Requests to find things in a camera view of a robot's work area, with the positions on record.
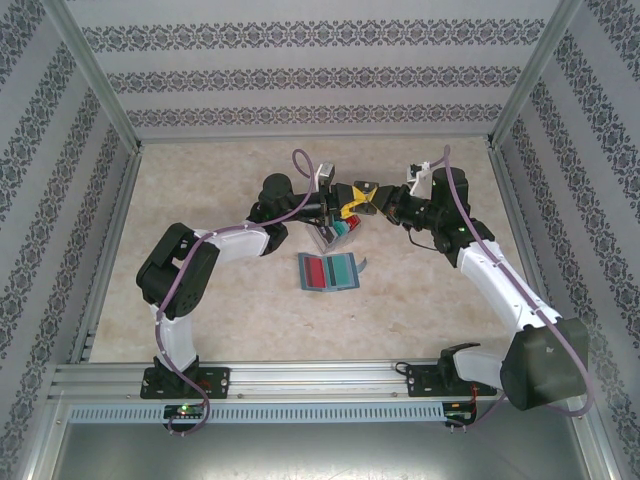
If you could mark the aluminium frame post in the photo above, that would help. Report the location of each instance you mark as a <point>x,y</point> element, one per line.
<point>97,75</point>
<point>530,75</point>

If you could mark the steel sheet panel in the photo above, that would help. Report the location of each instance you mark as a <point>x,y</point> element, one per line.
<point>320,450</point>

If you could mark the aluminium side rail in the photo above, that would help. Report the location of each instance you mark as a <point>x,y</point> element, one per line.
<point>122,200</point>
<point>512,200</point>

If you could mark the teal card stack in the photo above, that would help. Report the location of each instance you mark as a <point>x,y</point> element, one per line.
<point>341,227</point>

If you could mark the small circuit board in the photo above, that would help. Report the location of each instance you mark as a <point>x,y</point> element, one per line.
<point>460,409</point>
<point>185,411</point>

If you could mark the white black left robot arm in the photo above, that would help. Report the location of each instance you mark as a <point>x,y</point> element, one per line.
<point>175,270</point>

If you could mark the blue card holder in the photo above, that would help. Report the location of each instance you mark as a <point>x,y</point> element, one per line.
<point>327,287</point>

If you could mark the red card stack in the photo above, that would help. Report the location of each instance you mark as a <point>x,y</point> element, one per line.
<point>354,221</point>

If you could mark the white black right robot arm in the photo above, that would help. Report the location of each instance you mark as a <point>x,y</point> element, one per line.
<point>540,360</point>

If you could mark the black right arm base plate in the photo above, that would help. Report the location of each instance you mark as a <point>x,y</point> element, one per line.
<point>420,380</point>

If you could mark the aluminium mounting rail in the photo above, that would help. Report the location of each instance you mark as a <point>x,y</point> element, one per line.
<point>310,375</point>

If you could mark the red credit card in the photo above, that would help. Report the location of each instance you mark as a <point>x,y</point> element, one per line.
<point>314,271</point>

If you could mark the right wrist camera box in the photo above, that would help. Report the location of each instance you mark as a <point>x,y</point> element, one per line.
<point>419,179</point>

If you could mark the clear acrylic card box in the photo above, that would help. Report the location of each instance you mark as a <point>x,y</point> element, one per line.
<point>340,242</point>

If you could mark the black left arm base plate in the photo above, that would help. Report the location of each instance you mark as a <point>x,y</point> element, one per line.
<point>220,382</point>

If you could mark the black card stack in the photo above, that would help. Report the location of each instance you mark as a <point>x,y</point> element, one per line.
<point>328,234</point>

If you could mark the teal credit card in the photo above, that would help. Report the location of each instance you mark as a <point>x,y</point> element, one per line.
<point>343,270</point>

